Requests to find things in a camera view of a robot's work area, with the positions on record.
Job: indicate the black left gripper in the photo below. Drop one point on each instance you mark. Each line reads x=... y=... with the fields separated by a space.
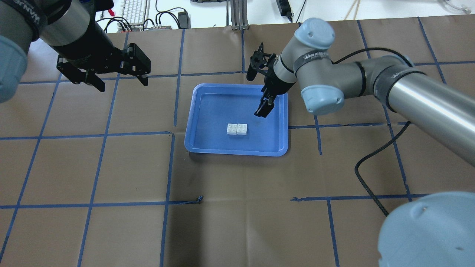
x=90 y=47

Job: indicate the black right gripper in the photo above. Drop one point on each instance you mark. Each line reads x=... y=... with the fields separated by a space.
x=273 y=82

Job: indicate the white block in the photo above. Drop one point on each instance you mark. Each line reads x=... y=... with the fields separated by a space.
x=232 y=129
x=241 y=129

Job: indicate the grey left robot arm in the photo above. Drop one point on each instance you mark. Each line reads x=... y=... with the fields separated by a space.
x=69 y=28

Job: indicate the blue plastic tray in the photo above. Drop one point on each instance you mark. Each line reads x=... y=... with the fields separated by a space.
x=214 y=105

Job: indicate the white keyboard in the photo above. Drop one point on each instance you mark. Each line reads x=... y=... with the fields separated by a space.
x=134 y=11

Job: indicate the black power adapter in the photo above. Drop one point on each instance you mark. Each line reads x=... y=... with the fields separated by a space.
x=284 y=8

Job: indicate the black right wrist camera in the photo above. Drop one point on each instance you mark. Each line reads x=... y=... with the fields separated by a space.
x=260 y=62

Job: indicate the aluminium frame post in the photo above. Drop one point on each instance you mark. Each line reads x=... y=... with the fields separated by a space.
x=239 y=14

